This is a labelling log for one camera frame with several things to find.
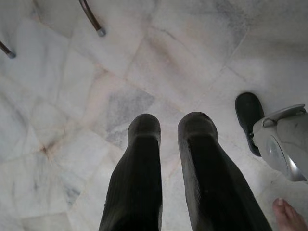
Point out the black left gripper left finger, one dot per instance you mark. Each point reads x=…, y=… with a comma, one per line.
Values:
x=137, y=173

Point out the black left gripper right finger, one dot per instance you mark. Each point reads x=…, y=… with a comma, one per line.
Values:
x=211, y=173

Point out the black robot foot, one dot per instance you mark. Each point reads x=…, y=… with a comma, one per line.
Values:
x=249, y=115

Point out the person's bare foot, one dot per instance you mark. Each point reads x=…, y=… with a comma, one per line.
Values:
x=288, y=215

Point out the brown metal chair leg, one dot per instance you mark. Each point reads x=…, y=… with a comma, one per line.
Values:
x=7, y=51
x=93, y=16

